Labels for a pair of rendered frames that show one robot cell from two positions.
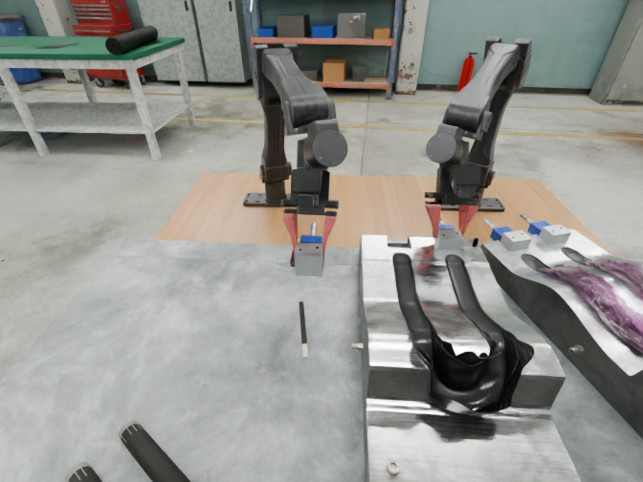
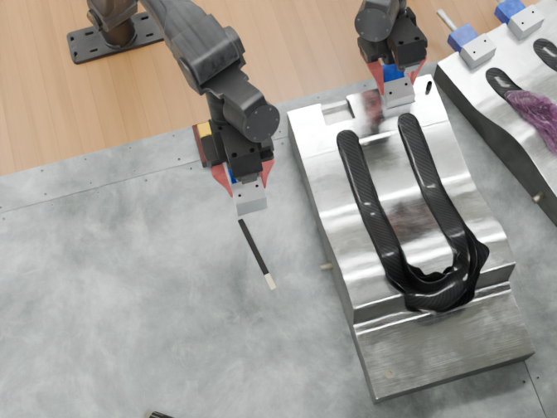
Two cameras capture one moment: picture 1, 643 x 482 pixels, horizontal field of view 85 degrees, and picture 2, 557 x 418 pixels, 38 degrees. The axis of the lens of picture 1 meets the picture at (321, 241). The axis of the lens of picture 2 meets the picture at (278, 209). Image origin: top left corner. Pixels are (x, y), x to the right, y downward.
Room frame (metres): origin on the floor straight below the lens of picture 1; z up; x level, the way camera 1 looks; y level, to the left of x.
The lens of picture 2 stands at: (0.03, 0.10, 2.12)
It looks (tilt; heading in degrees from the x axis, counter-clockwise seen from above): 69 degrees down; 346
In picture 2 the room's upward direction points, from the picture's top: 6 degrees counter-clockwise
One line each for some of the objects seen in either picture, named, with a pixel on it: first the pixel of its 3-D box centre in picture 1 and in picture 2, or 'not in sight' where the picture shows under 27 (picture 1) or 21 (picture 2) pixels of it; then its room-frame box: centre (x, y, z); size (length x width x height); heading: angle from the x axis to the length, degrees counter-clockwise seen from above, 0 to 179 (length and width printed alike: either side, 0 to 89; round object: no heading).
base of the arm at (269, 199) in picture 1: (275, 189); (116, 25); (0.97, 0.14, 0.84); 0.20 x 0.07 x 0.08; 88
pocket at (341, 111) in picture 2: (397, 248); (336, 115); (0.63, -0.17, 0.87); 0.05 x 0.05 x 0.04; 86
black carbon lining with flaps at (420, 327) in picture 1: (449, 304); (410, 206); (0.41, -0.22, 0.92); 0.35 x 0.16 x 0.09; 176
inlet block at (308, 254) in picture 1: (311, 243); (241, 169); (0.56, 0.02, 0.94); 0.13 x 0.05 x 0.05; 176
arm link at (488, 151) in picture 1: (489, 126); not in sight; (0.93, -0.45, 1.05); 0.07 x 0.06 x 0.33; 53
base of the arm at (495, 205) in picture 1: (472, 194); not in sight; (0.95, -0.46, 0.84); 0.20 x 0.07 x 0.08; 88
